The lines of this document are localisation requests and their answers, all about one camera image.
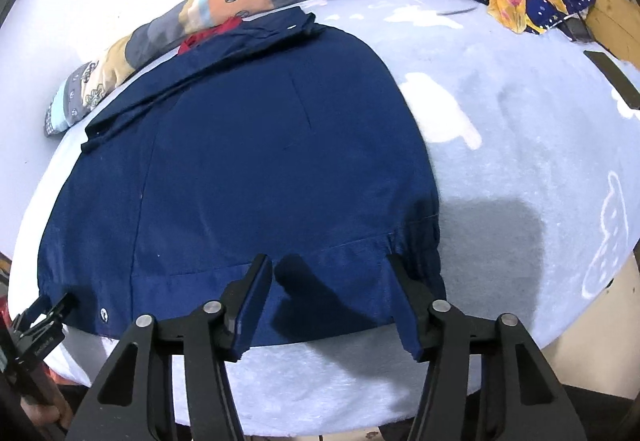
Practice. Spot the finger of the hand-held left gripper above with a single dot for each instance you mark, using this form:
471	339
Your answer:
52	313

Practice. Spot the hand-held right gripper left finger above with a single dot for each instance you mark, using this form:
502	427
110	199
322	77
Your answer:
252	306

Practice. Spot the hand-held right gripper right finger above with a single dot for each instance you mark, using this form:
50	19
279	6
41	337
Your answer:
407	321

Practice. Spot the navy blue shirt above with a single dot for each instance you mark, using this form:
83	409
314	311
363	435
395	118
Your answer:
250	171

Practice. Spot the light blue cloud-print blanket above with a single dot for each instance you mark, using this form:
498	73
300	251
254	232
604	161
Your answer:
500	171

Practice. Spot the red garment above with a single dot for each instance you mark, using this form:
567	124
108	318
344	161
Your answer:
205	37

